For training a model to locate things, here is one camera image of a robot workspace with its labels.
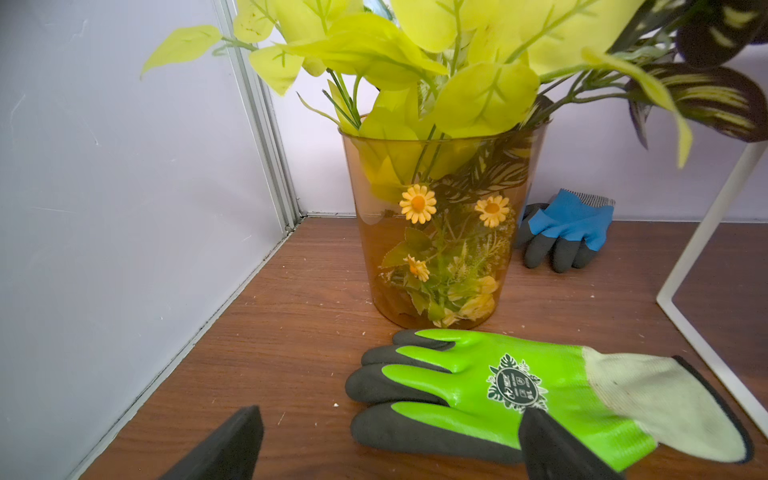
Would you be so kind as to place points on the blue and grey work glove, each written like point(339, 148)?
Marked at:
point(570, 230)

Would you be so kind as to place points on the green and black work glove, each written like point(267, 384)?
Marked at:
point(465, 393)

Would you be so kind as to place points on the amber translucent plastic vase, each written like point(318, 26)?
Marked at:
point(439, 219)

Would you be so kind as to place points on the artificial green leafy plant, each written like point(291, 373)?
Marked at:
point(414, 70)

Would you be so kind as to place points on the white frame wooden two-tier shelf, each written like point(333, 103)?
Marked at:
point(716, 294)

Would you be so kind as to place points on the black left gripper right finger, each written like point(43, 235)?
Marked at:
point(551, 452)

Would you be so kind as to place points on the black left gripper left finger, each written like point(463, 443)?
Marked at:
point(229, 452)

